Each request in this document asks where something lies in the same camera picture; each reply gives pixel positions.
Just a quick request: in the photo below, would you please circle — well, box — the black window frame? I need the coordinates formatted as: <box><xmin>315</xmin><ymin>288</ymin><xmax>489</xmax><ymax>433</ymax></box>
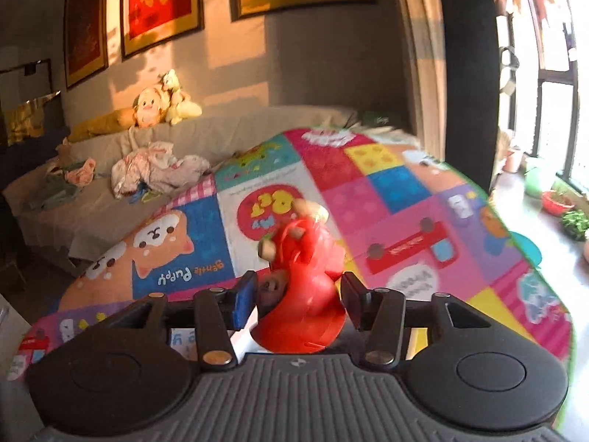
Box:
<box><xmin>494</xmin><ymin>0</ymin><xmax>589</xmax><ymax>195</ymax></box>

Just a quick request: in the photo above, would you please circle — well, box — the pile of pale clothes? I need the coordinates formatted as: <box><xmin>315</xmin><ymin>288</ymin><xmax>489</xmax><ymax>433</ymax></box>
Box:
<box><xmin>111</xmin><ymin>140</ymin><xmax>213</xmax><ymax>199</ymax></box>

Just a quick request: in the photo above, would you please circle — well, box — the pink cloth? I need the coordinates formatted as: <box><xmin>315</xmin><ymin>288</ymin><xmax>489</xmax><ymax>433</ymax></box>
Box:
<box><xmin>64</xmin><ymin>157</ymin><xmax>98</xmax><ymax>187</ymax></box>

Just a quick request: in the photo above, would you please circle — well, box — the green cloth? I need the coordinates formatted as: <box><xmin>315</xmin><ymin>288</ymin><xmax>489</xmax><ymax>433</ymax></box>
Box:
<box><xmin>27</xmin><ymin>172</ymin><xmax>84</xmax><ymax>211</ymax></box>

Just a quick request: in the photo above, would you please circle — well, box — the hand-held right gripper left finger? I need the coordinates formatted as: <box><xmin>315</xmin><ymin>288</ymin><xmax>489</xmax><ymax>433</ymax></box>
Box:
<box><xmin>103</xmin><ymin>271</ymin><xmax>258</xmax><ymax>372</ymax></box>

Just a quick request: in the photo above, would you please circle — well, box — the brown gold framed picture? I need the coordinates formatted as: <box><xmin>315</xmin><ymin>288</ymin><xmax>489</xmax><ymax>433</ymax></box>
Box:
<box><xmin>63</xmin><ymin>0</ymin><xmax>110</xmax><ymax>91</ymax></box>

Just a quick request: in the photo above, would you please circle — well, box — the red bowl on sill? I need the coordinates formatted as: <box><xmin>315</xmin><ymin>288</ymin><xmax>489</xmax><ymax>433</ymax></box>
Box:
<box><xmin>542</xmin><ymin>189</ymin><xmax>576</xmax><ymax>217</ymax></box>

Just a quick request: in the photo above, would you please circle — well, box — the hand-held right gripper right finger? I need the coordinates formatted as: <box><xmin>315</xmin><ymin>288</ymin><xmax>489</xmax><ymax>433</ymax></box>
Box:
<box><xmin>341</xmin><ymin>271</ymin><xmax>495</xmax><ymax>372</ymax></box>

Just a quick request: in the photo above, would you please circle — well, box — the green plastic pot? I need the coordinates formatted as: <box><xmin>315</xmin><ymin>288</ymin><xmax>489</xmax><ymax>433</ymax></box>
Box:
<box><xmin>524</xmin><ymin>156</ymin><xmax>558</xmax><ymax>199</ymax></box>

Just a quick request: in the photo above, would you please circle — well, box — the red gold framed picture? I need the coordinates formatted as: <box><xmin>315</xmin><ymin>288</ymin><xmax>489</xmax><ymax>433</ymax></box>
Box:
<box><xmin>120</xmin><ymin>0</ymin><xmax>205</xmax><ymax>61</ymax></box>

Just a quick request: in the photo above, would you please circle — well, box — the green potted plant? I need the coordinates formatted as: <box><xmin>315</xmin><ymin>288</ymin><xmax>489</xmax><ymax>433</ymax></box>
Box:
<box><xmin>560</xmin><ymin>209</ymin><xmax>589</xmax><ymax>241</ymax></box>

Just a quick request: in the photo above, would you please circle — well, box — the beige covered sofa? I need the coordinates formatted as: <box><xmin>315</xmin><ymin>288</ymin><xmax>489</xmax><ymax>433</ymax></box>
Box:
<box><xmin>4</xmin><ymin>104</ymin><xmax>360</xmax><ymax>278</ymax></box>

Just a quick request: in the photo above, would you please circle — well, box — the white flower pot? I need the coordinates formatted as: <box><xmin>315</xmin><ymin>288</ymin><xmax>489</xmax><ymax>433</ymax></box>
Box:
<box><xmin>503</xmin><ymin>146</ymin><xmax>523</xmax><ymax>174</ymax></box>

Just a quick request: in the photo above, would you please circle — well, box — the red plastic toy figure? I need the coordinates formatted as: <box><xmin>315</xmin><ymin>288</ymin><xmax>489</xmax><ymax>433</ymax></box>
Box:
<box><xmin>251</xmin><ymin>198</ymin><xmax>349</xmax><ymax>356</ymax></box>

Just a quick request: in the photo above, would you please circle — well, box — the colourful printed play mat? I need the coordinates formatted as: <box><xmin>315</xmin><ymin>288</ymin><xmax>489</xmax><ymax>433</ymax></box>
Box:
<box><xmin>9</xmin><ymin>126</ymin><xmax>577</xmax><ymax>430</ymax></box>

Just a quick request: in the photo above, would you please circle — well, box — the blond plush doll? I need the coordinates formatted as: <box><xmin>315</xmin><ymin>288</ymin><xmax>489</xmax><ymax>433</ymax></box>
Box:
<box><xmin>133</xmin><ymin>85</ymin><xmax>171</xmax><ymax>130</ymax></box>

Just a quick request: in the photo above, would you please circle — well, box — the pale yellow plush toy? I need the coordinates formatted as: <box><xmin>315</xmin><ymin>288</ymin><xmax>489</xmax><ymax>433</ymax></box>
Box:
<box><xmin>158</xmin><ymin>69</ymin><xmax>204</xmax><ymax>126</ymax></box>

